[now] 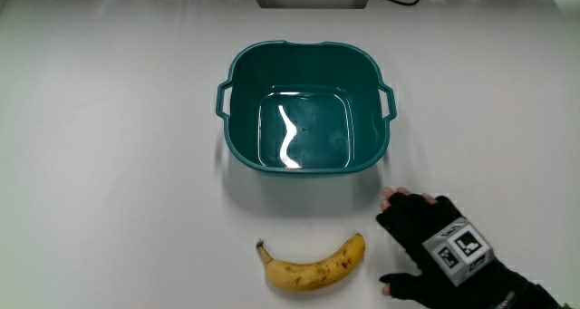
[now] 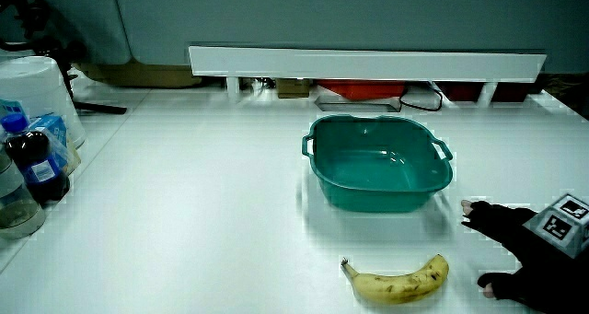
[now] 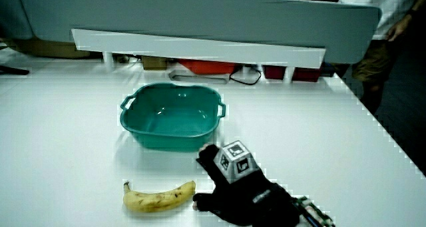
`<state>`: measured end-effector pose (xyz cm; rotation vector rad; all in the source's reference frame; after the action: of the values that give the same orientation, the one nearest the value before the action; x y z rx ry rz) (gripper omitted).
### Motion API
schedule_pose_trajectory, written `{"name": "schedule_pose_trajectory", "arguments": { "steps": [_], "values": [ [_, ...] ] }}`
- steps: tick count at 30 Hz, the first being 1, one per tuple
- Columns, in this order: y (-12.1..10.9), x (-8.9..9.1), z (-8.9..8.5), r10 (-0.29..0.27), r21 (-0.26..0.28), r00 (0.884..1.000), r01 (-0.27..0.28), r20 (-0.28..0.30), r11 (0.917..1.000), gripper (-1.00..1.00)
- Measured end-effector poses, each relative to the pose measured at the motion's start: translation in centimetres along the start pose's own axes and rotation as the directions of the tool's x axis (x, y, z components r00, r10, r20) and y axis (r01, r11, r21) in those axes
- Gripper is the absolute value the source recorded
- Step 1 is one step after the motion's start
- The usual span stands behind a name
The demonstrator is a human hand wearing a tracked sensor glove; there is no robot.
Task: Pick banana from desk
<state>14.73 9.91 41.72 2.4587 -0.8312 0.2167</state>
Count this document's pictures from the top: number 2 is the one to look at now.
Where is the person's right hand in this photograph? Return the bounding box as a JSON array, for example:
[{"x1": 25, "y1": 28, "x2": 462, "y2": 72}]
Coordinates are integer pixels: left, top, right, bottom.
[{"x1": 460, "y1": 192, "x2": 589, "y2": 314}]

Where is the yellow banana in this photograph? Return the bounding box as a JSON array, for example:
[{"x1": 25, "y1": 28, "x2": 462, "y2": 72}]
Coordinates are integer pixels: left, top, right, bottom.
[{"x1": 340, "y1": 253, "x2": 450, "y2": 306}]

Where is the white desk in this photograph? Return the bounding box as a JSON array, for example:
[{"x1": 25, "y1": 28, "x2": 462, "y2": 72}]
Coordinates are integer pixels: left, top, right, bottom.
[{"x1": 0, "y1": 72, "x2": 589, "y2": 314}]

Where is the green plastic basin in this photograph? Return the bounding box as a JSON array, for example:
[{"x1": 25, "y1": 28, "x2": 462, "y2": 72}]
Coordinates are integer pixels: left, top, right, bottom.
[{"x1": 301, "y1": 113, "x2": 455, "y2": 214}]

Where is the dark red box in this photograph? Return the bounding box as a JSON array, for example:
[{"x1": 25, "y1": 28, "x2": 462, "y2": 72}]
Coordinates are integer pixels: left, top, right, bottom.
[{"x1": 434, "y1": 81, "x2": 531, "y2": 103}]

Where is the orange plastic box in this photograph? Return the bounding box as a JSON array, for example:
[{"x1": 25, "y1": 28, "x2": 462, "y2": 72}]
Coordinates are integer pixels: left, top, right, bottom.
[{"x1": 317, "y1": 79, "x2": 407, "y2": 101}]

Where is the white monitor riser shelf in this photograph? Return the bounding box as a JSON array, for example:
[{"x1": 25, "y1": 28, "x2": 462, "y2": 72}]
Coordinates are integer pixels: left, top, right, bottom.
[{"x1": 188, "y1": 45, "x2": 548, "y2": 108}]

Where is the small cardboard box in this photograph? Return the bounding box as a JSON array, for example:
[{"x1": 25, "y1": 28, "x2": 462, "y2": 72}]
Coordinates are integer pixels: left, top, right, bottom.
[{"x1": 275, "y1": 77, "x2": 311, "y2": 99}]

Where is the grey partition panel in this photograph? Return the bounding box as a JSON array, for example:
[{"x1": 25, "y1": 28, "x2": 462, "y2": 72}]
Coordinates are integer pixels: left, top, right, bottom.
[{"x1": 39, "y1": 0, "x2": 589, "y2": 75}]

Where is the large brown cardboard box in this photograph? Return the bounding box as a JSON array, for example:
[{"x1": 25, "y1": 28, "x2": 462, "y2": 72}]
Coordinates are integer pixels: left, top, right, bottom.
[{"x1": 75, "y1": 60, "x2": 203, "y2": 89}]

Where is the blue snack packet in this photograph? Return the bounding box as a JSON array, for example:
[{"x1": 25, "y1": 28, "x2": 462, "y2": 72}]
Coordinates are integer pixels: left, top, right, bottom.
[{"x1": 28, "y1": 113, "x2": 82, "y2": 176}]

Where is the dark cola bottle blue cap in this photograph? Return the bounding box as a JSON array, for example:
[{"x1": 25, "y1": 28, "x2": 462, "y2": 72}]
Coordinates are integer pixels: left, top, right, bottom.
[{"x1": 0, "y1": 112, "x2": 72, "y2": 208}]

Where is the clear plastic bottle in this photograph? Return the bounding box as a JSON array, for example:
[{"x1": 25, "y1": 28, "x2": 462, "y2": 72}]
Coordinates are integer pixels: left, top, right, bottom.
[{"x1": 0, "y1": 143, "x2": 47, "y2": 240}]

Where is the white plastic bucket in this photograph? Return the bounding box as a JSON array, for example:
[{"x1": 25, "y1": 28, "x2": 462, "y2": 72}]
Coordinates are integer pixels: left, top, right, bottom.
[{"x1": 0, "y1": 55, "x2": 87, "y2": 149}]

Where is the black tripod stand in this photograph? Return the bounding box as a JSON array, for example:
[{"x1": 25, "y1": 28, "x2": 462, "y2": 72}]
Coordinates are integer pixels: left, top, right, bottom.
[{"x1": 0, "y1": 0, "x2": 128, "y2": 116}]

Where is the black cable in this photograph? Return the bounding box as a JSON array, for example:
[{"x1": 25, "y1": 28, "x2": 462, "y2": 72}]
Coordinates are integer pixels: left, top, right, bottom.
[{"x1": 398, "y1": 80, "x2": 445, "y2": 113}]

